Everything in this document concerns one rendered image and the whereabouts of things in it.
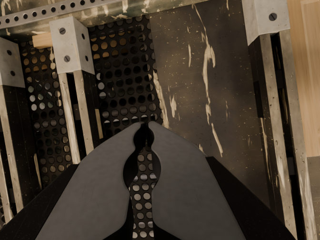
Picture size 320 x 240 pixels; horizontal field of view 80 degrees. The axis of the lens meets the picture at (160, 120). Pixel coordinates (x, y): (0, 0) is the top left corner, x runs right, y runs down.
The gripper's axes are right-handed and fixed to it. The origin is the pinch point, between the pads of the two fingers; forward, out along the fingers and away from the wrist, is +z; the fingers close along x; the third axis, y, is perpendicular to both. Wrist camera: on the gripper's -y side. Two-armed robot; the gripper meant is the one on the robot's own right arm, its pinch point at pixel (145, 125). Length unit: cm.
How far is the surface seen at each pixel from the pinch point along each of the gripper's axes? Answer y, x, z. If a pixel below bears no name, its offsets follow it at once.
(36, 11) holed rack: -7, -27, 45
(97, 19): -4.7, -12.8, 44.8
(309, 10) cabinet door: -5, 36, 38
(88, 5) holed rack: -7.6, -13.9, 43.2
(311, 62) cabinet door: 5.5, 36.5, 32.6
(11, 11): -7, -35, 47
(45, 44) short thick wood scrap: 1, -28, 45
